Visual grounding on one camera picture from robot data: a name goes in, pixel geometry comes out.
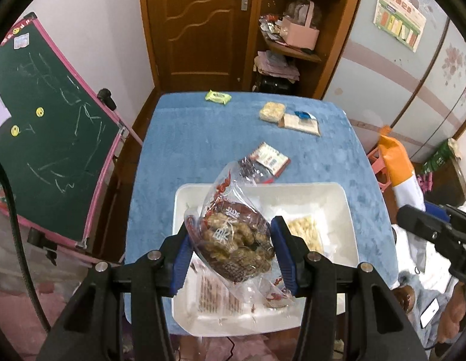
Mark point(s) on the pale sticker on chalkboard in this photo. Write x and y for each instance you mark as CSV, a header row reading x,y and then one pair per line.
x,y
22,41

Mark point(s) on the pink framed chalkboard easel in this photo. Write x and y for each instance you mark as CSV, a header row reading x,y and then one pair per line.
x,y
49,139

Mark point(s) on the red packet with white label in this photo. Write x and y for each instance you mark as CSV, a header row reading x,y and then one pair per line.
x,y
270,158

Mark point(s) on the wooden corner shelf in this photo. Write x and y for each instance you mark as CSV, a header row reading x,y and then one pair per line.
x,y
330,45

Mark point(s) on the pile of shiny wrappers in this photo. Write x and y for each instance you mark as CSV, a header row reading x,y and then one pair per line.
x,y
270,28

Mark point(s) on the brown wooden door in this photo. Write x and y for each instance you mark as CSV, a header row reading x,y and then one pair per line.
x,y
195,45

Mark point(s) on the pink toy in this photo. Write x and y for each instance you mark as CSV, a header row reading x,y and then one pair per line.
x,y
426,182

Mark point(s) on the brown plush toy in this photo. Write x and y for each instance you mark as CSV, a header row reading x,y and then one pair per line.
x,y
458,308

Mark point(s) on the red printed peanut bag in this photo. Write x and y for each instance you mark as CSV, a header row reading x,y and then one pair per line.
x,y
233,240

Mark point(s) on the orange and white sack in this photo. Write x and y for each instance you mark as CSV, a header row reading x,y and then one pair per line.
x,y
400,165

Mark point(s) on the blue plush table cloth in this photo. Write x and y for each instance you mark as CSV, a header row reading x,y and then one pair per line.
x,y
202,139

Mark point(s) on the yellow crisp cake packet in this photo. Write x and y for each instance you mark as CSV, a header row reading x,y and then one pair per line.
x,y
272,111

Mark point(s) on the grey blue blanket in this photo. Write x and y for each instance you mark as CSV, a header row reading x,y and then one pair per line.
x,y
420,285

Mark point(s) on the small blue candy packet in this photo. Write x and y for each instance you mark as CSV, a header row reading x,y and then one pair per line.
x,y
302,114

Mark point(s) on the yellow puffs clear packet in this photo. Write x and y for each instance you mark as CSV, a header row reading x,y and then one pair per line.
x,y
306,233

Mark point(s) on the brown wooden ball knob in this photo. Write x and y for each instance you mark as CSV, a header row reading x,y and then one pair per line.
x,y
403,298

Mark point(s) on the pale blue floral wardrobe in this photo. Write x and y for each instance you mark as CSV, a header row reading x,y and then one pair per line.
x,y
387,82

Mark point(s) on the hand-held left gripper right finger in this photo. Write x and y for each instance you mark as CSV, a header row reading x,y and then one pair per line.
x,y
289,255

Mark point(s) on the green box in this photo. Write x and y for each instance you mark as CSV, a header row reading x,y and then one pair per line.
x,y
439,160

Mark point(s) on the black appliance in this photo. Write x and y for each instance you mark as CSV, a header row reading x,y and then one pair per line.
x,y
272,86

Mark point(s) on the beige wafer packet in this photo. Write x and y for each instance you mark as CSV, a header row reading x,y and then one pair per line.
x,y
298,125

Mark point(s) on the white plastic tray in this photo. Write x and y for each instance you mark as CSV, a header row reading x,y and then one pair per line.
x,y
278,203

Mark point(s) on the white smartphone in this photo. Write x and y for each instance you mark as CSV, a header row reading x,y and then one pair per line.
x,y
430,313

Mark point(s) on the silver white snack packet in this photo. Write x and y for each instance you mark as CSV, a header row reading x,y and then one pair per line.
x,y
214,297

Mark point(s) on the wall poster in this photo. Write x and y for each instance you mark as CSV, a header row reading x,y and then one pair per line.
x,y
398,18

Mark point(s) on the pink plastic stool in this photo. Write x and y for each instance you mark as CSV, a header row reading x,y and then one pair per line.
x,y
376,161

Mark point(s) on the lime green snack packet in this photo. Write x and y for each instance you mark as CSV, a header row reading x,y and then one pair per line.
x,y
218,97

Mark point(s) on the folded pink cloths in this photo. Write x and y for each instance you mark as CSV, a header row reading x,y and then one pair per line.
x,y
274,66

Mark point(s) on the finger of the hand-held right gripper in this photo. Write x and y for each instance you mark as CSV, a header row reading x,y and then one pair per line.
x,y
417,218
460,214

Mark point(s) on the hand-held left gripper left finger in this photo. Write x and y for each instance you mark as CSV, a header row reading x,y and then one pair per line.
x,y
182,263

